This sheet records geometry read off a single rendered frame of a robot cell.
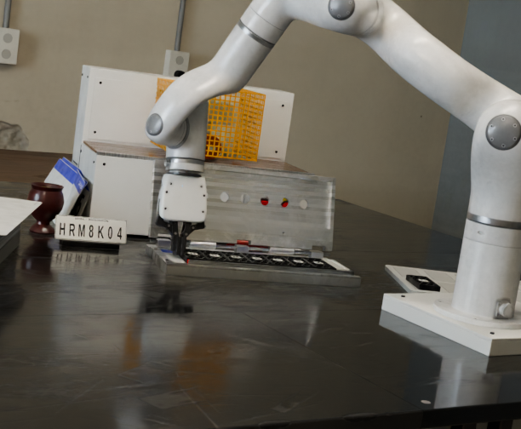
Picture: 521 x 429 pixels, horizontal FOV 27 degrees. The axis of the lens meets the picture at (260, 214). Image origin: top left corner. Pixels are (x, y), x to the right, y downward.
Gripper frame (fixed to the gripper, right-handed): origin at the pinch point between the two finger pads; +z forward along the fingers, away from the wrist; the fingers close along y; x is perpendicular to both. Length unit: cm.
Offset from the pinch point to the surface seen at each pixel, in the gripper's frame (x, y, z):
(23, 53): 170, -18, -67
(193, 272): -6.8, 1.9, 5.4
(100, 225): 16.1, -14.0, -3.4
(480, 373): -63, 37, 18
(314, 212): 11.7, 35.4, -10.5
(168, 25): 180, 37, -87
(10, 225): -18.9, -37.4, -1.2
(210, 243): 10.4, 10.2, -1.3
